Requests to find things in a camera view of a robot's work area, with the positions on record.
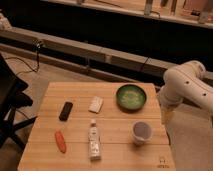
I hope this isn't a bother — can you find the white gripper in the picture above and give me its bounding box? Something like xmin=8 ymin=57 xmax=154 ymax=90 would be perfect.
xmin=158 ymin=94 xmax=175 ymax=125

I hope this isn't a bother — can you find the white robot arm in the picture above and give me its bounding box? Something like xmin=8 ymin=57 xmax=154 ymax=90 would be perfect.
xmin=158 ymin=60 xmax=213 ymax=124

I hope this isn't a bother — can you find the green ceramic bowl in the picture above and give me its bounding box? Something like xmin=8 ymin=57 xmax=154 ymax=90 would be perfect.
xmin=116 ymin=84 xmax=147 ymax=111

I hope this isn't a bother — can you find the white sponge block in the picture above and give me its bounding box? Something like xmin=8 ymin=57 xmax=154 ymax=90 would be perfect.
xmin=89 ymin=96 xmax=103 ymax=113

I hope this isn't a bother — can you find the black rectangular block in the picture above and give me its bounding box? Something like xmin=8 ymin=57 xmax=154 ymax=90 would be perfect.
xmin=59 ymin=102 xmax=73 ymax=121

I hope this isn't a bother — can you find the black office chair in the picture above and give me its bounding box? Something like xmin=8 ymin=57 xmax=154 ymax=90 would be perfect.
xmin=0 ymin=53 xmax=36 ymax=149

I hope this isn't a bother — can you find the black floor cable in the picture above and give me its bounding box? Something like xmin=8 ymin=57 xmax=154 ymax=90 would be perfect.
xmin=4 ymin=39 xmax=45 ymax=76

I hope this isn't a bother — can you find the long metal rail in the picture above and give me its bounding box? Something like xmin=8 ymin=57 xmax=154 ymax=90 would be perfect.
xmin=0 ymin=27 xmax=213 ymax=88

